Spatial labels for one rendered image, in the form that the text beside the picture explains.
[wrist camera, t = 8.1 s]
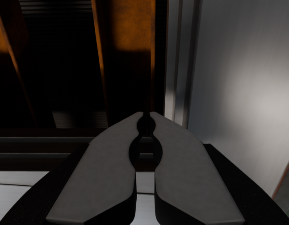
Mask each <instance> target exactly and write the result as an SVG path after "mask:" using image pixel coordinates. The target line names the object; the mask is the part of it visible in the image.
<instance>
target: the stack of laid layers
mask: <svg viewBox="0 0 289 225"><path fill-rule="evenodd" d="M200 2H201V0H168V2H167V27H166V51H165V76H164V100H163V116H164V117H166V118H167V119H169V120H171V121H173V122H175V123H177V124H179V125H181V126H182V127H184V128H186V126H187V118H188V107H189V98H190V90H191V82H192V74H193V62H194V54H195V46H196V38H197V27H198V18H199V10H200ZM106 129H107V128H0V184H12V185H26V186H33V185H34V184H35V183H36V182H38V181H39V180H40V179H41V178H42V177H43V176H45V175H46V174H47V173H48V172H50V171H51V170H52V169H53V168H54V167H55V166H57V165H58V164H59V163H60V162H61V161H63V160H64V159H65V158H66V157H67V156H68V155H69V154H71V153H72V152H73V151H74V150H75V149H77V148H78V147H79V146H80V145H81V144H82V143H85V144H88V143H90V142H91V141H92V140H93V139H94V138H95V137H97V136H98V135H99V134H100V133H102V132H103V131H105V130H106ZM139 147H140V156H139V158H138V159H137V161H136V162H135V164H134V167H135V171H136V186H137V193H143V194H154V189H155V169H156V167H157V165H158V163H157V161H156V160H155V159H154V157H153V139H152V137H151V136H150V135H149V134H148V131H147V128H146V134H144V135H143V137H142V138H141V139H140V141H139Z"/></svg>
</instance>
